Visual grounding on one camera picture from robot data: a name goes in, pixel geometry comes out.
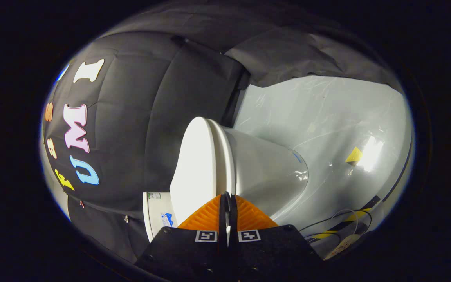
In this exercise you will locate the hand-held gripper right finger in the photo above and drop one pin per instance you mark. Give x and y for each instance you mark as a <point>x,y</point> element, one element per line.
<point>268,254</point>

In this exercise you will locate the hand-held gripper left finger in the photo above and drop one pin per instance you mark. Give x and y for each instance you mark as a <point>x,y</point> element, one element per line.
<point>186,254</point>

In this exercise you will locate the white toilet lid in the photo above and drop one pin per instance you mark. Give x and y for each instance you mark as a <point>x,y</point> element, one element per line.
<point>196,168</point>

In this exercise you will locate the white ceramic toilet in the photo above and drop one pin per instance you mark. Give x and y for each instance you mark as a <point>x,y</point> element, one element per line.
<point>264,168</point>

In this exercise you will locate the yellow black striped tape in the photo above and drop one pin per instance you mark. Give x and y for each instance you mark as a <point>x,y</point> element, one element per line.
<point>372,202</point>

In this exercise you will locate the yellow floor sticker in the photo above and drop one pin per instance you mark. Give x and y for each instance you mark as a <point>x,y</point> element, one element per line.
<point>354,156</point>

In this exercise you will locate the black backdrop cloth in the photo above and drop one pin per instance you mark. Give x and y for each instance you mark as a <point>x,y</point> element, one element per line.
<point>139,117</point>

